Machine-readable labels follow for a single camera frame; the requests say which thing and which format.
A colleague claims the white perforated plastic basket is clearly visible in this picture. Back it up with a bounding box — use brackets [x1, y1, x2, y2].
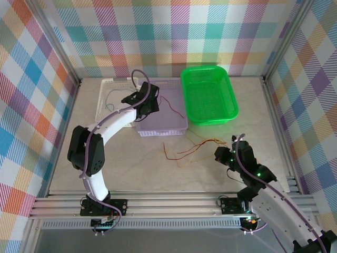
[94, 76, 140, 129]

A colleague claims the purple perforated plastic basket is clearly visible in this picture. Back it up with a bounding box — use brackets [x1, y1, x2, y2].
[136, 77, 189, 138]

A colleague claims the green perforated plastic basket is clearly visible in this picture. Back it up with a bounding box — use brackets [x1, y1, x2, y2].
[180, 65, 240, 127]

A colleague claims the green terminal board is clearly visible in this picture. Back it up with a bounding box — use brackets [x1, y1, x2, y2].
[90, 218, 118, 229]

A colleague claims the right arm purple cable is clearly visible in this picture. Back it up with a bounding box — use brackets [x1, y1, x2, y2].
[226, 133, 337, 253]

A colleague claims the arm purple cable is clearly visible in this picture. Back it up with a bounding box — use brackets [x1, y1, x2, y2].
[78, 69, 152, 235]
[226, 133, 337, 253]

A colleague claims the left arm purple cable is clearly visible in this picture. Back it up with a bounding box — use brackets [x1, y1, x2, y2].
[78, 69, 152, 235]

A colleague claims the aluminium side frame rail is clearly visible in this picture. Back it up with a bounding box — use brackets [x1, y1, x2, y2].
[262, 75, 300, 187]

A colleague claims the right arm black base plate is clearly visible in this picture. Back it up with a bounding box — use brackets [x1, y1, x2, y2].
[217, 196, 253, 216]

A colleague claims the long aluminium base rail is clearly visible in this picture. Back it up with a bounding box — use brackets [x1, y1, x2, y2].
[28, 191, 315, 220]

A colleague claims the aluminium frame post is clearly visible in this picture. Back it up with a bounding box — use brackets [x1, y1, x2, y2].
[263, 0, 315, 81]
[33, 0, 81, 85]

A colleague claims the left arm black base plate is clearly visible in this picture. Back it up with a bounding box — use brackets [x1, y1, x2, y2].
[80, 198, 129, 217]

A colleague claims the grey slotted cable duct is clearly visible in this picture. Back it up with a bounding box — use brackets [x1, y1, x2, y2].
[41, 220, 244, 230]

